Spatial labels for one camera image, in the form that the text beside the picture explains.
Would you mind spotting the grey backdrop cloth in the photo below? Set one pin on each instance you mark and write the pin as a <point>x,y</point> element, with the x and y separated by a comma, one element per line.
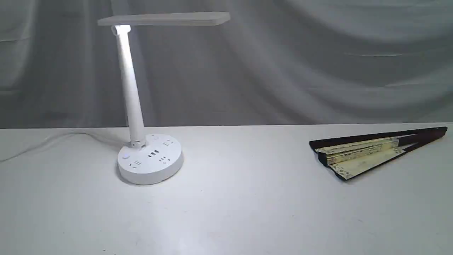
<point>276,62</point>

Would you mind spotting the folding paper fan maroon ribs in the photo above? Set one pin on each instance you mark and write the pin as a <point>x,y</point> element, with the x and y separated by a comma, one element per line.
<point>349,157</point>

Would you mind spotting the white desk lamp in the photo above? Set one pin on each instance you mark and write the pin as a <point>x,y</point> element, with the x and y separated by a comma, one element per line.
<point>149,159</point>

